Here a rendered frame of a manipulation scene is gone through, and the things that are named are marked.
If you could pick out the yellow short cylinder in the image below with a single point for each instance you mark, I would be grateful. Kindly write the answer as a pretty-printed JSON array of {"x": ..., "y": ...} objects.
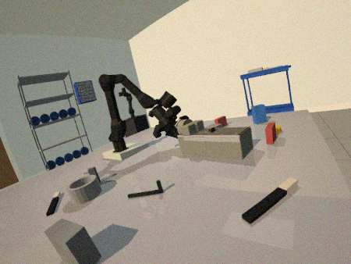
[{"x": 278, "y": 129}]

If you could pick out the blue block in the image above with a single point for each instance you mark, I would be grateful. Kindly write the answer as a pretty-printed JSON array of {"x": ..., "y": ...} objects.
[{"x": 258, "y": 114}]

